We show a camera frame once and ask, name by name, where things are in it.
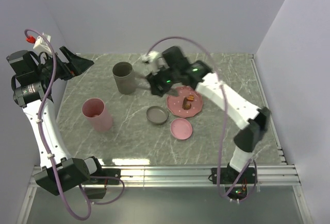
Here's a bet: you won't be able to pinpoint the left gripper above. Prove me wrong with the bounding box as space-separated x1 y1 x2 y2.
35 46 93 84

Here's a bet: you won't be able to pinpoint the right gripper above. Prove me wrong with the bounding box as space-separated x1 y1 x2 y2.
145 61 179 98

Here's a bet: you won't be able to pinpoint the grey round lid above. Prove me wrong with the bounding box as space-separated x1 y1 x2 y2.
146 106 169 125

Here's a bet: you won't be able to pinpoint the pink round lid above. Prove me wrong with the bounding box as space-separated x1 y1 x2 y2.
170 118 193 140

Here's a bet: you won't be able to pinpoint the metal tongs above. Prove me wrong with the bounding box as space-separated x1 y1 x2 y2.
134 72 151 91

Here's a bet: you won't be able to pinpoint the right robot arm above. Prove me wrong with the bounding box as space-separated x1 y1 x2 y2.
142 46 271 183

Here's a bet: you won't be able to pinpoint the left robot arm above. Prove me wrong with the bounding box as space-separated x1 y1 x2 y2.
6 46 105 196

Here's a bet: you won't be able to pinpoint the pink polka dot plate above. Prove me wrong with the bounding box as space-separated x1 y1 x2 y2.
166 86 203 118

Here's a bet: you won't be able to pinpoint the orange carrot pieces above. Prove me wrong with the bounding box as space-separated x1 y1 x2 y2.
187 95 194 101

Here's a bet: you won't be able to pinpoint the grey cylindrical container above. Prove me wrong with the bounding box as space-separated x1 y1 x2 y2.
112 62 137 95

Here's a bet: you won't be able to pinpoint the pink cylindrical container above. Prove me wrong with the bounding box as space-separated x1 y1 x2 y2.
81 98 113 132

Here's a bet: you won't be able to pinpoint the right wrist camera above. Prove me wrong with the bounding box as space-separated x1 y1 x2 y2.
141 51 165 74

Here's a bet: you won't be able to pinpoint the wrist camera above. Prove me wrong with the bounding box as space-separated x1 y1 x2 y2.
141 51 165 74
26 36 52 54

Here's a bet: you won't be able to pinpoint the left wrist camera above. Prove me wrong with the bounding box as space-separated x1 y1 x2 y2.
26 36 52 54

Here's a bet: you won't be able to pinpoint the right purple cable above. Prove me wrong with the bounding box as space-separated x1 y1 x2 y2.
148 36 258 204

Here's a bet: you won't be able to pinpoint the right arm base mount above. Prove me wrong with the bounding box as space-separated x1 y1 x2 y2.
210 166 258 200

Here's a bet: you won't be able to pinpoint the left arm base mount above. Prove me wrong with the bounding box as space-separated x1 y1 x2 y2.
83 168 121 200

